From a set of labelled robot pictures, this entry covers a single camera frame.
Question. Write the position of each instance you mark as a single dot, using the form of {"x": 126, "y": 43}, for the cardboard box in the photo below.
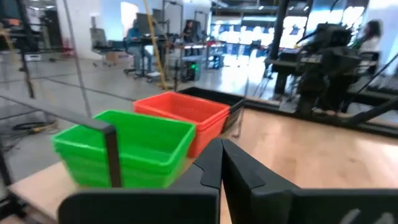
{"x": 116, "y": 57}

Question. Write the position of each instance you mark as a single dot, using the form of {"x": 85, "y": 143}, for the dark computer monitor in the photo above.
{"x": 143, "y": 23}

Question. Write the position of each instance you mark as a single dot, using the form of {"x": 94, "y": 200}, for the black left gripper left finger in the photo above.
{"x": 155, "y": 207}

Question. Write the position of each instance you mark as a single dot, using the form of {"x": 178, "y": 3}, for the black plastic basket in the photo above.
{"x": 217, "y": 96}

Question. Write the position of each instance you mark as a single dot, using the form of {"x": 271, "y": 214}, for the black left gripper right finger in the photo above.
{"x": 280, "y": 205}

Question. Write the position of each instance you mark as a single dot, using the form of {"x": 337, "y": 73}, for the grey office chair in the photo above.
{"x": 99, "y": 40}

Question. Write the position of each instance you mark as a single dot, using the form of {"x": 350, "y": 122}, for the black desk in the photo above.
{"x": 283, "y": 63}

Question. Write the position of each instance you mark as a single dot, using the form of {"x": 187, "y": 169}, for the orange plastic basket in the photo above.
{"x": 208, "y": 140}
{"x": 217, "y": 119}
{"x": 180, "y": 107}

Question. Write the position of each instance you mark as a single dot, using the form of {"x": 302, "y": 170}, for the person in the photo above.
{"x": 371, "y": 35}
{"x": 136, "y": 43}
{"x": 189, "y": 31}

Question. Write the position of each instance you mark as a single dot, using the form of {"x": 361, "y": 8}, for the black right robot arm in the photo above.
{"x": 326, "y": 62}

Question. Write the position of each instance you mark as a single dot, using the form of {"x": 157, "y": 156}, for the device with green light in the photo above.
{"x": 192, "y": 70}

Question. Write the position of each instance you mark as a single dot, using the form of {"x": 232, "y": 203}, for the black tripod stand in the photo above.
{"x": 26, "y": 62}

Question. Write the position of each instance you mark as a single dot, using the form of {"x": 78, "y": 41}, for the green plastic basket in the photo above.
{"x": 90, "y": 166}
{"x": 140, "y": 140}
{"x": 90, "y": 181}

